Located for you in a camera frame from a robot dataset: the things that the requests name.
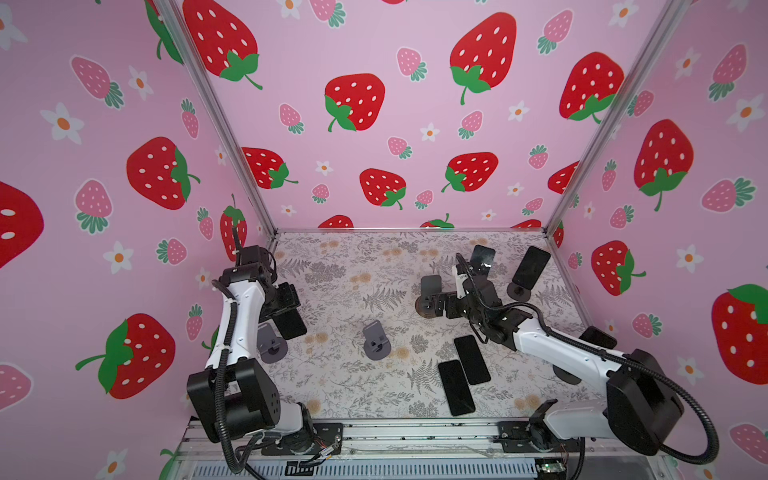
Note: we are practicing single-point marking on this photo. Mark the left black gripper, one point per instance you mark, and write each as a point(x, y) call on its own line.
point(289, 296)

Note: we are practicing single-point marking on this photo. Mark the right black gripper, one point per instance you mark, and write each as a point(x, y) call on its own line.
point(451, 300)

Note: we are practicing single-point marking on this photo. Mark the black phone wood stand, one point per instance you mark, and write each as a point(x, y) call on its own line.
point(456, 387)

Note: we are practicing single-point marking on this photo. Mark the grey stand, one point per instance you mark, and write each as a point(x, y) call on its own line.
point(272, 348)
point(377, 345)

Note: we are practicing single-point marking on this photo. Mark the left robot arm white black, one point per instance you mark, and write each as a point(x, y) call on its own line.
point(233, 396)

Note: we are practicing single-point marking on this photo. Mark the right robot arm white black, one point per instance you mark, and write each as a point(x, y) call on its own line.
point(639, 405)

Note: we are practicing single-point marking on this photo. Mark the dark stand far right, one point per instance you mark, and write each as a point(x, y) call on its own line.
point(518, 293)

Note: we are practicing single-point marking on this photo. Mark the reflective phone blue edge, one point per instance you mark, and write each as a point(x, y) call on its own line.
point(481, 260)

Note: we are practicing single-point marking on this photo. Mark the white vent grille strip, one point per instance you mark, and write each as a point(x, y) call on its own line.
point(402, 469)

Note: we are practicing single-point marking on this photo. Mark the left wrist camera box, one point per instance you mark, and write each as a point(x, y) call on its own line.
point(255, 255)

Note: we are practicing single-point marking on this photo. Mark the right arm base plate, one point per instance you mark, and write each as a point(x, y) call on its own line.
point(522, 437)

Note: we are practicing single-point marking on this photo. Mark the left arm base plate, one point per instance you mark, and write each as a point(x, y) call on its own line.
point(324, 435)

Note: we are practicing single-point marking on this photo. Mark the aluminium front rail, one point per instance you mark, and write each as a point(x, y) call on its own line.
point(463, 437)

